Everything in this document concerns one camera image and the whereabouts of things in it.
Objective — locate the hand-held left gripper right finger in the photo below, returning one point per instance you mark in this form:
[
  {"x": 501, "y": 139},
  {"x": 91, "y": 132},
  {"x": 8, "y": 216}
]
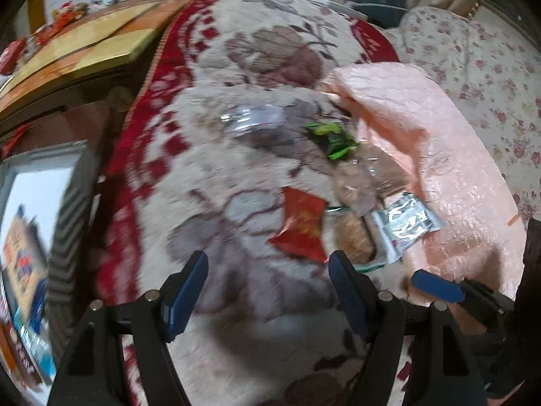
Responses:
[{"x": 347, "y": 296}]

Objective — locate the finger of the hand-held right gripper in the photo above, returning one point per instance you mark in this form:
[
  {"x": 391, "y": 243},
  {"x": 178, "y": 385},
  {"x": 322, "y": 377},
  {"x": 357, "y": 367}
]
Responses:
[{"x": 437, "y": 285}]

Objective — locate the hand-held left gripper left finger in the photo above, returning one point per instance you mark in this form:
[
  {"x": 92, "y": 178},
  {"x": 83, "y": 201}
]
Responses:
[{"x": 186, "y": 300}]

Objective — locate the red snack packet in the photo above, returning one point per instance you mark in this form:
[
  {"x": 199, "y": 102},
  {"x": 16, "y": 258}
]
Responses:
[{"x": 302, "y": 224}]

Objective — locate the blue white snack packet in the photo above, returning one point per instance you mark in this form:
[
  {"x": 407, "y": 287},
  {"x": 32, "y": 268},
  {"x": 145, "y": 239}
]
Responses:
[{"x": 36, "y": 342}]

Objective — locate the cream cracker packet blue print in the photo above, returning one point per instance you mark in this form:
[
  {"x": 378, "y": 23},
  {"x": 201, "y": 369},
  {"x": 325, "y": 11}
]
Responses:
[{"x": 23, "y": 258}]

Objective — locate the clear cookie packet green edge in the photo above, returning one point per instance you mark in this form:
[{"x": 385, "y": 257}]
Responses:
[{"x": 355, "y": 237}]

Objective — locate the silver white snack packet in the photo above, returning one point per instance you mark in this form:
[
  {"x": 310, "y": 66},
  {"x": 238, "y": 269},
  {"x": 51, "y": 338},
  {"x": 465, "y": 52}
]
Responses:
[{"x": 405, "y": 224}]

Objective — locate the clear packet brown cookies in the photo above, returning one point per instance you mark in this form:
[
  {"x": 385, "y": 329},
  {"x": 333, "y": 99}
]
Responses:
[{"x": 355, "y": 186}]

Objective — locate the floral fleece blanket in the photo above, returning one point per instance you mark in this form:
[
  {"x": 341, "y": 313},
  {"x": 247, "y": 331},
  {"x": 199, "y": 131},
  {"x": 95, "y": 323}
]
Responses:
[{"x": 236, "y": 186}]

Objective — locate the peach quilt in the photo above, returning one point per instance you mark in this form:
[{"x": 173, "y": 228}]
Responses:
[{"x": 443, "y": 156}]

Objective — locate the green snack packet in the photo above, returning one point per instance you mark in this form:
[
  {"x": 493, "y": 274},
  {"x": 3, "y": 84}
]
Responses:
[{"x": 334, "y": 139}]

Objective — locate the clear plastic snack packet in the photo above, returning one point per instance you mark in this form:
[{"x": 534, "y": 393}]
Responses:
[{"x": 253, "y": 122}]

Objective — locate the rose print bedsheet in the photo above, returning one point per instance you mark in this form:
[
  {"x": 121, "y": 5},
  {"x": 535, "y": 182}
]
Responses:
[{"x": 486, "y": 67}]

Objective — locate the wooden table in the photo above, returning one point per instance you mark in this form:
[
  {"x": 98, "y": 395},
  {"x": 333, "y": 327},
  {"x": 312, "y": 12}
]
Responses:
[{"x": 84, "y": 42}]

